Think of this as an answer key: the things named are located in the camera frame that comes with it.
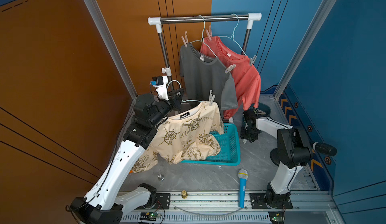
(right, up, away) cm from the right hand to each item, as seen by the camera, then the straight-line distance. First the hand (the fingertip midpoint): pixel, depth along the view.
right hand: (244, 137), depth 97 cm
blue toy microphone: (-7, -16, -19) cm, 26 cm away
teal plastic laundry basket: (-12, -8, -8) cm, 16 cm away
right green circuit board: (+7, -33, -26) cm, 43 cm away
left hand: (-36, +27, -35) cm, 58 cm away
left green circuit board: (-54, -32, -26) cm, 68 cm away
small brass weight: (-37, -24, -24) cm, 50 cm away
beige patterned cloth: (-35, +5, -22) cm, 41 cm away
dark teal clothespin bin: (+17, +17, +11) cm, 27 cm away
